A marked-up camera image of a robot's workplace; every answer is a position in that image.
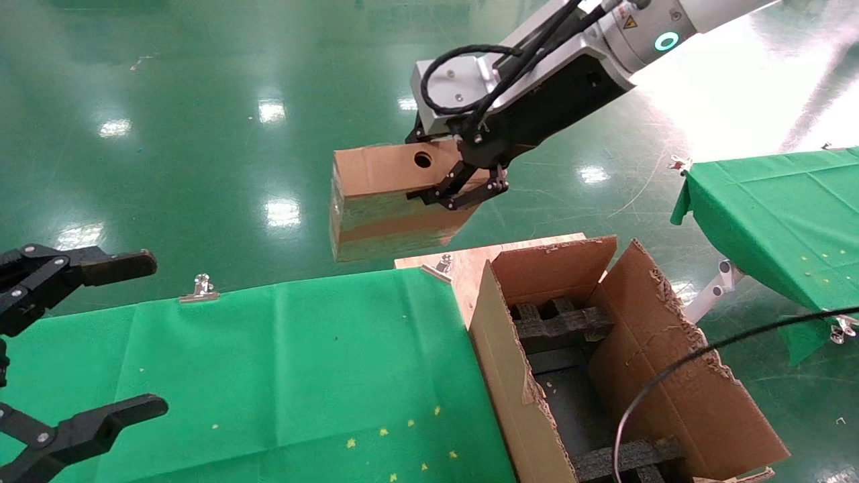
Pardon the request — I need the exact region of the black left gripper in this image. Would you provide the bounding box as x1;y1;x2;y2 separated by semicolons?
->
0;245;168;483

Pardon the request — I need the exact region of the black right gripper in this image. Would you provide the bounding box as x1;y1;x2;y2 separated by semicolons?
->
405;54;635;212

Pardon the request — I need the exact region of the small brown cardboard box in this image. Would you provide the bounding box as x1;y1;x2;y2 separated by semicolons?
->
329;140;501;264

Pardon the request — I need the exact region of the large open cardboard carton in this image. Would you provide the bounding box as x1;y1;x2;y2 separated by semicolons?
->
468;235;791;483

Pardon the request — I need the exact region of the green tablecloth with creases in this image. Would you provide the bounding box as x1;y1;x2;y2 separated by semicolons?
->
0;268;517;483

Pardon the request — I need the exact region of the white table leg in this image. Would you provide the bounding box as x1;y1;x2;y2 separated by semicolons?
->
681;260;746;326

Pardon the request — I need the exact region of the green tablecloth with hanging corner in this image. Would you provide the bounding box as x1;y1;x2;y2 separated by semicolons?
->
670;148;859;366

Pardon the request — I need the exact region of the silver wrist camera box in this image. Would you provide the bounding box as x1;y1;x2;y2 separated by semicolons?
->
411;30;595;135

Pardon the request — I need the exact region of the black camera cable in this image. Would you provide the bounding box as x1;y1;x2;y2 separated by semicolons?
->
419;0;859;483

